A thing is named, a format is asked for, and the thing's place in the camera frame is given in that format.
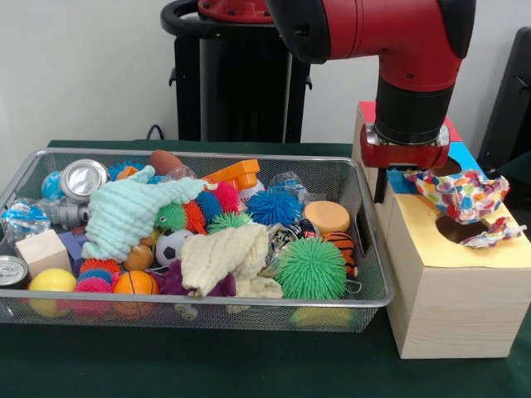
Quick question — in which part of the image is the dark green tablecloth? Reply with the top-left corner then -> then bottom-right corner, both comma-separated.
0,139 -> 531,398

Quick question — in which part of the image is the green spiky ball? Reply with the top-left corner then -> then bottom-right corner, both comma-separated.
275,237 -> 348,301

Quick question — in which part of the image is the polka-dot cloth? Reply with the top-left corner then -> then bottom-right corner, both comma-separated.
404,168 -> 511,226

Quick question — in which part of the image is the silver drink can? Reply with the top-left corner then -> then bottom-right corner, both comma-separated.
60,159 -> 109,203

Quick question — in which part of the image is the tan round wooden block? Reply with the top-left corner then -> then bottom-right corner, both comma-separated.
303,201 -> 351,235

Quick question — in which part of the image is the blue spiky ball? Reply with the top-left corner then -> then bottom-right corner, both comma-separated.
246,189 -> 304,227

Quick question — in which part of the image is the clear mesh bin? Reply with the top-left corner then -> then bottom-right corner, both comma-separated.
0,148 -> 395,334

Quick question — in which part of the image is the wooden box with three holes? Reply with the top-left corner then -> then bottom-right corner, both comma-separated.
351,100 -> 531,359

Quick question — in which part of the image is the white patterned cloth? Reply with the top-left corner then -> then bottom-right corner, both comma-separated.
461,217 -> 529,250

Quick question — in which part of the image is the orange plastic toy brick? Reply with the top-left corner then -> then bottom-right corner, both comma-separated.
203,158 -> 261,193

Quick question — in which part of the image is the small soccer ball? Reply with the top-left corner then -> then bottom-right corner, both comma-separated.
154,230 -> 193,268

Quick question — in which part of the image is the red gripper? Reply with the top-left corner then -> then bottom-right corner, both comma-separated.
359,123 -> 451,205

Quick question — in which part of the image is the mint green cloth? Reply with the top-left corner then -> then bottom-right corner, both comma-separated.
81,166 -> 208,263

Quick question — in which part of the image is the black upright panel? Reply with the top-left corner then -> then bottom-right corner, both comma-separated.
477,27 -> 531,179

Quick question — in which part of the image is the pink spiky ball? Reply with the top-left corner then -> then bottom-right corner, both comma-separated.
75,267 -> 115,294

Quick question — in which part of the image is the cream yellow cloth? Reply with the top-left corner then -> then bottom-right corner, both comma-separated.
180,222 -> 284,299

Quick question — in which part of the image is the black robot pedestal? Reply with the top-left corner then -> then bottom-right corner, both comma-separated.
161,0 -> 313,142

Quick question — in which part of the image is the small orange basketball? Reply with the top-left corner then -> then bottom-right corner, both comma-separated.
113,270 -> 159,318

